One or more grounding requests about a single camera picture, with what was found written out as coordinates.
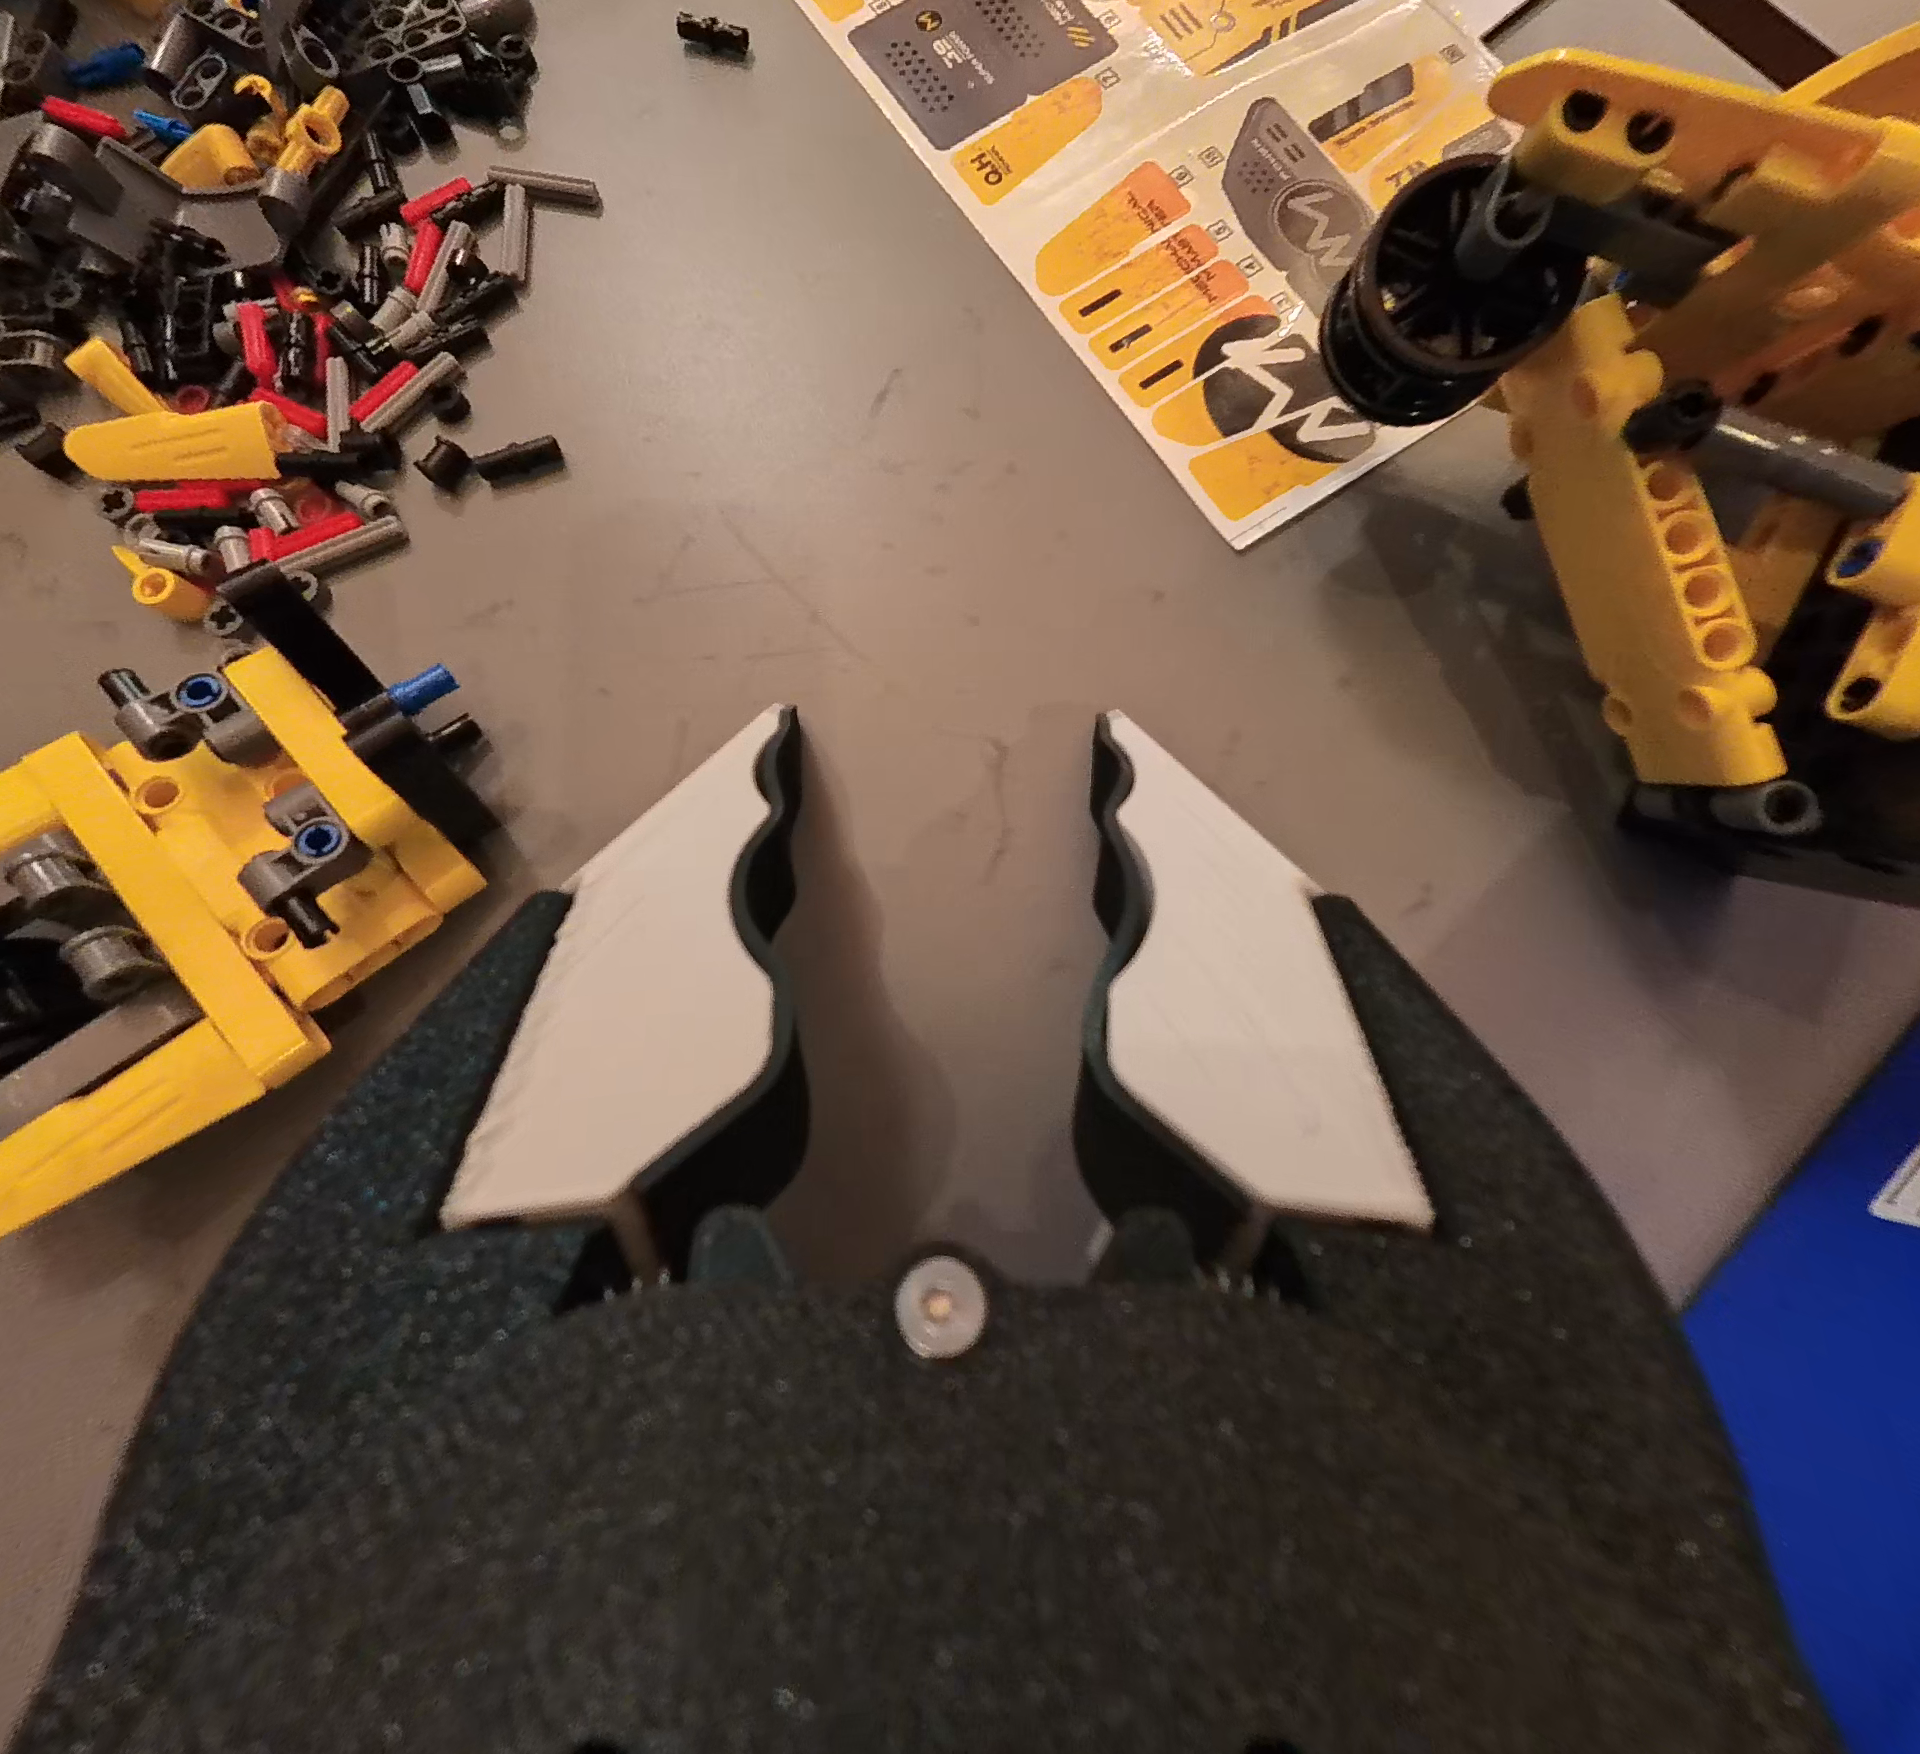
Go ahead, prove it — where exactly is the large yellow grey toy model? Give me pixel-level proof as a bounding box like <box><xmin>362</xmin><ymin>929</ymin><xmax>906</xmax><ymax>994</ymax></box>
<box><xmin>1318</xmin><ymin>25</ymin><xmax>1920</xmax><ymax>907</ymax></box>

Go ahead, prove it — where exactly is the small yellow wheeled toy assembly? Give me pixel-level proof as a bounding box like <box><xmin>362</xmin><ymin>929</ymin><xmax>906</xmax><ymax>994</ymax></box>
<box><xmin>0</xmin><ymin>643</ymin><xmax>496</xmax><ymax>1237</ymax></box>

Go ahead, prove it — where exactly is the yellow grey sticker sheet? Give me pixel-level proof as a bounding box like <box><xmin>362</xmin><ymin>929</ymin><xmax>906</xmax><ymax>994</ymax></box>
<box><xmin>763</xmin><ymin>0</ymin><xmax>1503</xmax><ymax>553</ymax></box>

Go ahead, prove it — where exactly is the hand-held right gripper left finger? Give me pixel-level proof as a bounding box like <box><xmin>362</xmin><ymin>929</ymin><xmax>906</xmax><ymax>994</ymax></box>
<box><xmin>435</xmin><ymin>703</ymin><xmax>814</xmax><ymax>1233</ymax></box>

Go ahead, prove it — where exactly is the blue plastic bin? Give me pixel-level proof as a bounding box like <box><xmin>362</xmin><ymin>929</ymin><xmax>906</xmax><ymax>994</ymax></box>
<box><xmin>1680</xmin><ymin>1064</ymin><xmax>1920</xmax><ymax>1754</ymax></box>

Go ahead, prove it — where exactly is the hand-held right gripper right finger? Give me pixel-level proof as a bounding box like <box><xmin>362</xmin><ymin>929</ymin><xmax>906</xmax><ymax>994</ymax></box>
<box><xmin>1070</xmin><ymin>712</ymin><xmax>1439</xmax><ymax>1237</ymax></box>

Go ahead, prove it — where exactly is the pile of toy bricks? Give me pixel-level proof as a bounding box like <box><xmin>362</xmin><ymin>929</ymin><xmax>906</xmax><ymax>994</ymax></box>
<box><xmin>0</xmin><ymin>0</ymin><xmax>752</xmax><ymax>631</ymax></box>

